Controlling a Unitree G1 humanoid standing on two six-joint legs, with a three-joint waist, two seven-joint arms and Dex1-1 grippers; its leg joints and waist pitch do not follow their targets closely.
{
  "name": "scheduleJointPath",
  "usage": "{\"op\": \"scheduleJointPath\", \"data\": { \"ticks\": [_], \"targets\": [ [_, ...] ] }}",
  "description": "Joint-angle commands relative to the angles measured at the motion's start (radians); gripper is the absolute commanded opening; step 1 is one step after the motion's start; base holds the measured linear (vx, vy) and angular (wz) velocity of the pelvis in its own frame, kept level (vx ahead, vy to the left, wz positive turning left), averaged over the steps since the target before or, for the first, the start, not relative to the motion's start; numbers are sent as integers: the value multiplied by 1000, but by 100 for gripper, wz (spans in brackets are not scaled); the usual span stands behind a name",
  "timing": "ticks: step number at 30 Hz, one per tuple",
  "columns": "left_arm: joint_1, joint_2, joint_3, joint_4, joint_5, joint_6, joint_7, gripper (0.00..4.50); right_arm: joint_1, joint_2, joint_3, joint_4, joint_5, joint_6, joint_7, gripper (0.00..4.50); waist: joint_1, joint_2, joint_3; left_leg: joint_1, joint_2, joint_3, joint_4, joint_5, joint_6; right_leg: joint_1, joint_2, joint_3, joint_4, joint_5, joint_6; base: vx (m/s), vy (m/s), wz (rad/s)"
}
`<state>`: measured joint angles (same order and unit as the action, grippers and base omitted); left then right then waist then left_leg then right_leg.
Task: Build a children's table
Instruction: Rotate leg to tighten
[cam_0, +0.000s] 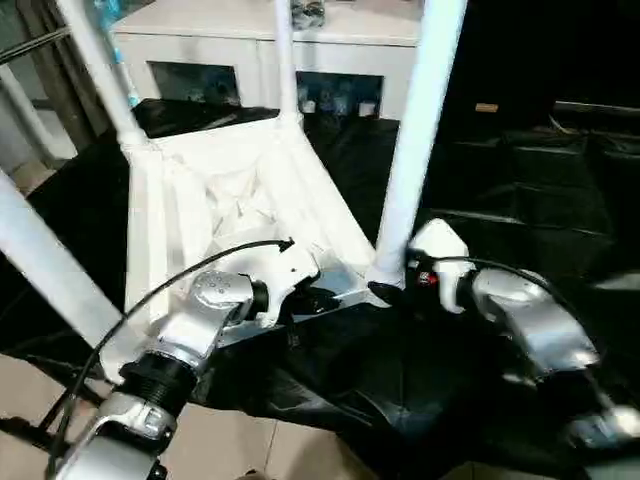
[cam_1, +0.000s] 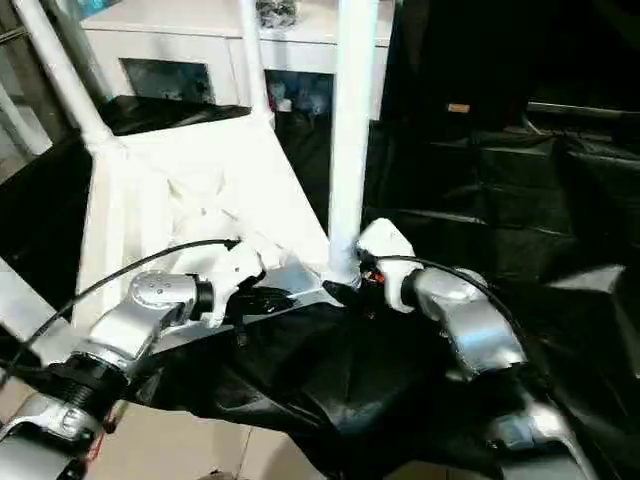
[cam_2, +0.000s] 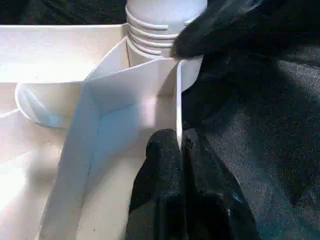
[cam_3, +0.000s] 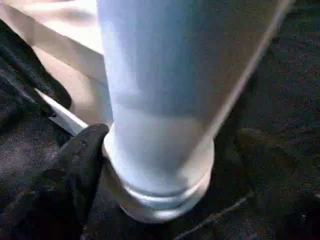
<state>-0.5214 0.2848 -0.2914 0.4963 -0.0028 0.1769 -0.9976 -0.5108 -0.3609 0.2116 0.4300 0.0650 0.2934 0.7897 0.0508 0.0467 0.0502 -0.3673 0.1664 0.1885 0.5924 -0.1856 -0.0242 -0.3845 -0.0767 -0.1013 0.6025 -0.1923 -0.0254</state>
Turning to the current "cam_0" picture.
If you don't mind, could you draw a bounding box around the white plastic table top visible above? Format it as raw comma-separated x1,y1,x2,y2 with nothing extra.
97,112,396,386

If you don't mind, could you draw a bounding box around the black plastic mat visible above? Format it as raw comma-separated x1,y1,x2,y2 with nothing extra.
0,97,640,471

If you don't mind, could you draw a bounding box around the dark horizontal bar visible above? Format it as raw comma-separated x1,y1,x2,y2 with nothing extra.
554,100,640,116

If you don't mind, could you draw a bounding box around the black fabric backdrop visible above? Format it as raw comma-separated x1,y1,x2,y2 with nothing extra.
414,0,640,141

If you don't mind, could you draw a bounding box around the white glass-door cabinet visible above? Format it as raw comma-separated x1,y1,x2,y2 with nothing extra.
112,0,421,121

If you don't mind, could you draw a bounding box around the black bundle in clear bag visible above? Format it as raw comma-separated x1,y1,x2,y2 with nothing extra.
292,0,326,29

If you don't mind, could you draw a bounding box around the grey metal tripod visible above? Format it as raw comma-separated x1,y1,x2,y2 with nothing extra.
0,0,116,166

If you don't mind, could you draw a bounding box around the teal printed plastic sheet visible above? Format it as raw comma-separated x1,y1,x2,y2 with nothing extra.
94,0,141,111

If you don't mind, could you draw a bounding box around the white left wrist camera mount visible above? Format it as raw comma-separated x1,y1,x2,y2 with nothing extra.
262,244,321,331

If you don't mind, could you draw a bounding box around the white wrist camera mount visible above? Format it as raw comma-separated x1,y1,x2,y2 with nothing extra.
262,244,321,331
407,218,471,315

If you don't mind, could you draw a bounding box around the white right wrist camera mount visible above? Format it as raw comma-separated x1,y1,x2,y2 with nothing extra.
407,218,471,315

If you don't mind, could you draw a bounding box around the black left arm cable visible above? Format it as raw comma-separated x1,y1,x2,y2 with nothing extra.
47,237,296,480

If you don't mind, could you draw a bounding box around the black folding table frame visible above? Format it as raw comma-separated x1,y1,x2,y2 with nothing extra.
0,359,101,451

